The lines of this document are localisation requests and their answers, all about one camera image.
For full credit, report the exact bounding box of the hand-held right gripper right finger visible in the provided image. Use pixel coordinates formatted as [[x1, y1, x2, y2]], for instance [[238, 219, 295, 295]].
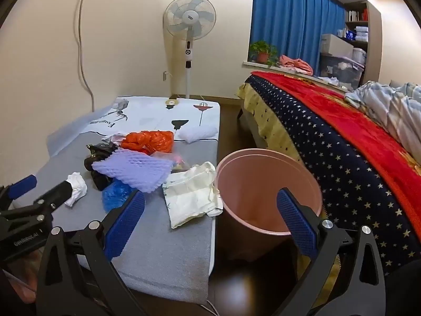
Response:
[[276, 187, 392, 316]]

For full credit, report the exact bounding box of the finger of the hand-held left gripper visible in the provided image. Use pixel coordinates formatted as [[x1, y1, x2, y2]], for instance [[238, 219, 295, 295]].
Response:
[[0, 174, 38, 209], [0, 180, 74, 228]]

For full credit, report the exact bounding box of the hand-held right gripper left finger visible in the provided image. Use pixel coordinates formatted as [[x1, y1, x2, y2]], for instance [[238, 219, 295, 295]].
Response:
[[36, 189, 147, 316]]

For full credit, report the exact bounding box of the white tissue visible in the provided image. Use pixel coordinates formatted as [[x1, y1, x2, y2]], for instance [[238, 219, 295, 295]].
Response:
[[64, 172, 88, 207]]

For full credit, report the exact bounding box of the blue plastic bag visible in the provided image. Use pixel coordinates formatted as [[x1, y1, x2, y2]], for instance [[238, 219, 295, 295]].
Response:
[[102, 180, 136, 212]]

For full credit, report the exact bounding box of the pink plate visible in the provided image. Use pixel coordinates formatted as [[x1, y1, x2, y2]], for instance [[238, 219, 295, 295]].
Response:
[[214, 149, 323, 260]]

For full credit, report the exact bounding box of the purple foam net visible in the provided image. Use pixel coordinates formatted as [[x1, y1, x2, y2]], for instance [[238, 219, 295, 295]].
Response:
[[91, 148, 175, 193]]

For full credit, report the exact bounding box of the black mailer pouch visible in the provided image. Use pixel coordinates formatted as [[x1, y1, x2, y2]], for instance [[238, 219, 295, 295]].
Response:
[[84, 143, 117, 172]]

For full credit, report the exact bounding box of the cream cloth bag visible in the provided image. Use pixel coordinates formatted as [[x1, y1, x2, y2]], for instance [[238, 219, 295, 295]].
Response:
[[162, 161, 224, 229]]

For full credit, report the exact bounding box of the bed with star blanket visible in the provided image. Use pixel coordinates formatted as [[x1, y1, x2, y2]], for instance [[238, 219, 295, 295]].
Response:
[[237, 72, 421, 303]]

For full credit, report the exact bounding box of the orange plastic bag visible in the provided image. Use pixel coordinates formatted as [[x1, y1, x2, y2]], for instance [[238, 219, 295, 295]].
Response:
[[120, 131, 175, 155]]

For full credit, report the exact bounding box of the printed white sheet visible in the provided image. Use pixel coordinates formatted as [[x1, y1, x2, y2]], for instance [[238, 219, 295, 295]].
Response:
[[48, 97, 220, 143]]

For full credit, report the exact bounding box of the white foam net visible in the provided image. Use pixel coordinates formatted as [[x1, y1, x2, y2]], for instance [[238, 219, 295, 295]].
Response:
[[178, 124, 218, 144]]

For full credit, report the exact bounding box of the red blanket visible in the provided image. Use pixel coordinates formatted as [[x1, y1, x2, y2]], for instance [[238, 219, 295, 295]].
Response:
[[252, 71, 421, 228]]

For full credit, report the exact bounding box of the striped blue quilt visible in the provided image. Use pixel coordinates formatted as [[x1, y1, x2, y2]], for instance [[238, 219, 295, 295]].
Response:
[[344, 81, 421, 154]]

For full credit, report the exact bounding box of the clear plastic storage box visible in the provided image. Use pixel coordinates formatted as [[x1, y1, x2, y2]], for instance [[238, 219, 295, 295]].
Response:
[[317, 54, 365, 91]]

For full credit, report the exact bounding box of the pink folded cloth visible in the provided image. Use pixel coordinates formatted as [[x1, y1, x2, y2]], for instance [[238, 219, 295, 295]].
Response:
[[279, 55, 314, 74]]

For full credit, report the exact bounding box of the window sill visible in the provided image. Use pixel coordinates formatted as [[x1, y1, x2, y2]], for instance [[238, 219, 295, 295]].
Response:
[[242, 60, 280, 71]]

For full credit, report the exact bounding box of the potted green plant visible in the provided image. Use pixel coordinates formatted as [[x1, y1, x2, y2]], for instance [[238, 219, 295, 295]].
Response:
[[248, 40, 279, 66]]

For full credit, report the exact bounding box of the white box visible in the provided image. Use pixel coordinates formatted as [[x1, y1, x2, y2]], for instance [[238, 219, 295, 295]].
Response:
[[320, 33, 354, 56]]

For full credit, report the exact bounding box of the blue curtain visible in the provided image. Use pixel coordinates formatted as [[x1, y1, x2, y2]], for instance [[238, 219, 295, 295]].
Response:
[[249, 0, 346, 76]]

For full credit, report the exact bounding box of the wooden bookshelf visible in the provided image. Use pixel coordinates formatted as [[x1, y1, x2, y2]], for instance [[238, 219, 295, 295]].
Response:
[[344, 1, 369, 50]]

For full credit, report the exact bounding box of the white standing fan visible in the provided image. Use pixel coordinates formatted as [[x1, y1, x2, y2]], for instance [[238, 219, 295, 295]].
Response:
[[163, 0, 217, 99]]

